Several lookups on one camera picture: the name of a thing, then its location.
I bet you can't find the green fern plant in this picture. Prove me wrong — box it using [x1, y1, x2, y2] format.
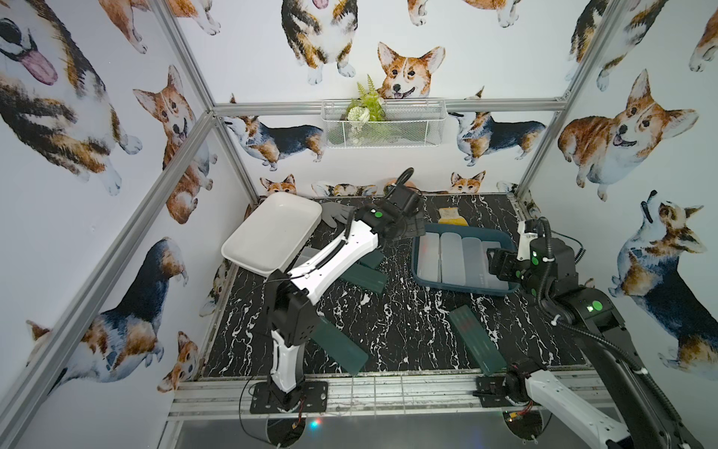
[344, 76, 386, 146]

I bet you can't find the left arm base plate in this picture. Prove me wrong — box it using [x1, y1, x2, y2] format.
[250, 381, 329, 415]

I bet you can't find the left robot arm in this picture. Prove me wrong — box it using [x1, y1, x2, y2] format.
[265, 201, 422, 396]

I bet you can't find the teal storage box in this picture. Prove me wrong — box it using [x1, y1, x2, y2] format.
[411, 224, 518, 296]

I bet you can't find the grey rubber glove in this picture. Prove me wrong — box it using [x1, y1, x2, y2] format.
[321, 202, 355, 229]

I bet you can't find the green pencil case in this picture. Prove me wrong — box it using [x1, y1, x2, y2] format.
[340, 263, 388, 295]
[449, 305, 507, 375]
[358, 250, 385, 271]
[312, 316, 369, 376]

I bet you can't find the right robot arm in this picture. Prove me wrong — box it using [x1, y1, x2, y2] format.
[487, 245, 702, 448]

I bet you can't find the white storage tray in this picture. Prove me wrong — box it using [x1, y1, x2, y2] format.
[221, 193, 322, 278]

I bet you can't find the yellow knit glove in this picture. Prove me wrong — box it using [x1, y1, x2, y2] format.
[439, 208, 469, 226]

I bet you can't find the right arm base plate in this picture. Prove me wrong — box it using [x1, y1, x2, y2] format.
[471, 370, 555, 408]

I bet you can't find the white wire wall basket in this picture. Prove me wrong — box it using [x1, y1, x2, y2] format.
[321, 100, 448, 149]

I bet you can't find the aluminium front rail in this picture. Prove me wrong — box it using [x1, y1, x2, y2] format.
[166, 374, 632, 422]

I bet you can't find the clear case with red pen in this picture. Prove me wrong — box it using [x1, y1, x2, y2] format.
[416, 233, 441, 282]

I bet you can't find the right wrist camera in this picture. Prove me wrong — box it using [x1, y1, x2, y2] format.
[516, 218, 578, 282]

